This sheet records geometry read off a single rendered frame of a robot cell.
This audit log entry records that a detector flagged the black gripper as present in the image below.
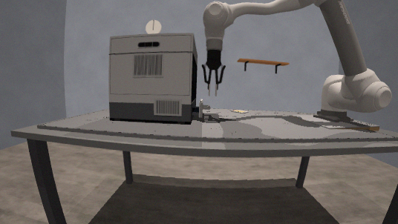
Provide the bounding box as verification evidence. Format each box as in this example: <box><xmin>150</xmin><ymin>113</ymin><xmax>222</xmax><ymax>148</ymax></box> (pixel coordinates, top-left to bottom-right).
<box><xmin>202</xmin><ymin>50</ymin><xmax>226</xmax><ymax>96</ymax></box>

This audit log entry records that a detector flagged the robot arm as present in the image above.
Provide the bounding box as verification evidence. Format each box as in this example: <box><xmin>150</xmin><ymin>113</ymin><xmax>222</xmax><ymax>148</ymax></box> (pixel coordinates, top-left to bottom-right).
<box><xmin>203</xmin><ymin>0</ymin><xmax>392</xmax><ymax>122</ymax></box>

